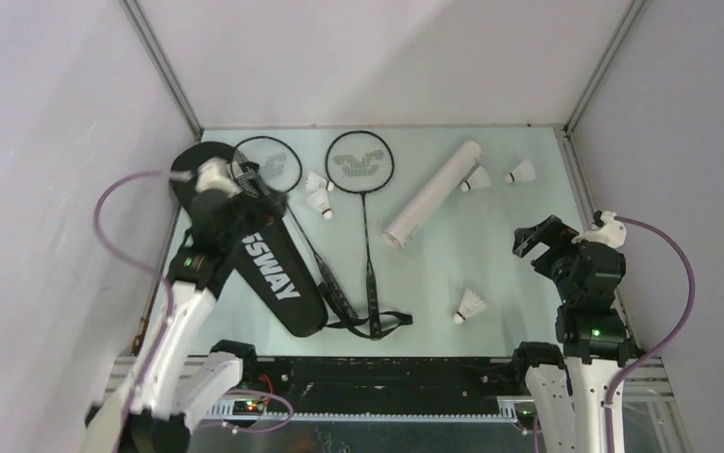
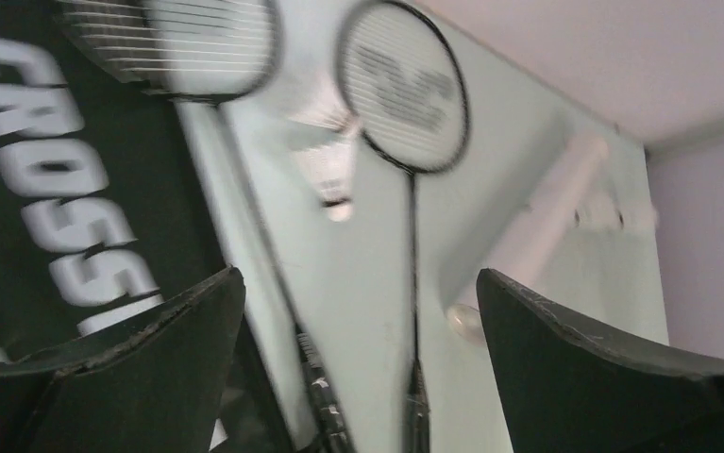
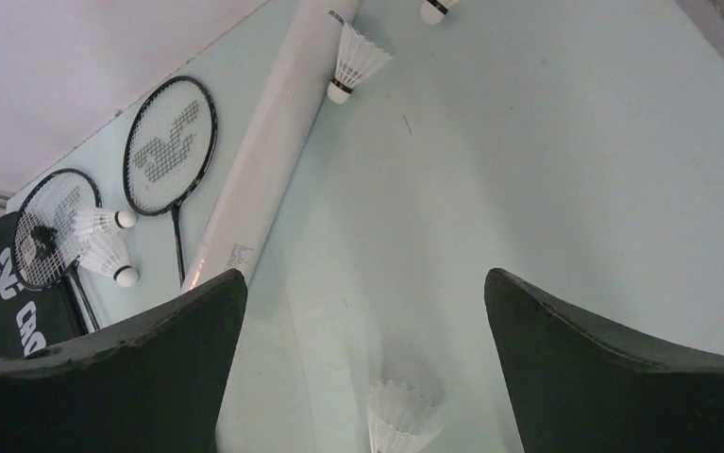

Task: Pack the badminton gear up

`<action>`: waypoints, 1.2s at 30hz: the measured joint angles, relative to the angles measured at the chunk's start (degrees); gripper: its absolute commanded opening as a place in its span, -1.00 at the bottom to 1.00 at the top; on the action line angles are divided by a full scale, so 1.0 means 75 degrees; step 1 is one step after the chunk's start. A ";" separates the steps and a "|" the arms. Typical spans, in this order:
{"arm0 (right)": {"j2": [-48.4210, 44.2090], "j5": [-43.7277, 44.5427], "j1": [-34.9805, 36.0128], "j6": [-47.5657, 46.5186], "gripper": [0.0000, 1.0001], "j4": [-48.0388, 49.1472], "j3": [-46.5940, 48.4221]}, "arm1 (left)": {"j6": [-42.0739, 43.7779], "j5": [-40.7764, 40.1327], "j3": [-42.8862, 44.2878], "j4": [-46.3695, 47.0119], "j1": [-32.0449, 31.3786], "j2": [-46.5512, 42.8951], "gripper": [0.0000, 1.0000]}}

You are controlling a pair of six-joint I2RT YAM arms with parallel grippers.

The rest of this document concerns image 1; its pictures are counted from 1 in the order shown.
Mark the shuttlecock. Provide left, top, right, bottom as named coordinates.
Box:
left=460, top=165, right=492, bottom=193
left=306, top=171, right=334, bottom=193
left=307, top=189, right=333, bottom=220
left=504, top=159, right=537, bottom=184
left=452, top=289, right=487, bottom=325

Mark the white shuttlecock tube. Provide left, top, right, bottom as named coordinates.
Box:
left=381, top=141, right=483, bottom=250

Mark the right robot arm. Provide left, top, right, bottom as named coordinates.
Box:
left=510, top=211, right=631, bottom=452

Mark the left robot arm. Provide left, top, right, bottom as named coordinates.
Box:
left=81, top=190, right=284, bottom=452

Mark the left badminton racket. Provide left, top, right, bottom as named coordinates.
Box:
left=236, top=135, right=366, bottom=328

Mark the badminton racket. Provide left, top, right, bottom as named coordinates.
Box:
left=325, top=130, right=395, bottom=340
left=236, top=135, right=366, bottom=328

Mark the right badminton racket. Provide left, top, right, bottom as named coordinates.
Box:
left=325, top=130, right=395, bottom=340

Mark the black racket bag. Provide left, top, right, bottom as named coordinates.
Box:
left=170, top=142, right=328, bottom=338

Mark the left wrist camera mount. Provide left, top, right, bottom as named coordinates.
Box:
left=195, top=158, right=242, bottom=197

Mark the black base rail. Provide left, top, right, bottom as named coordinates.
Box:
left=207, top=342, right=564, bottom=426

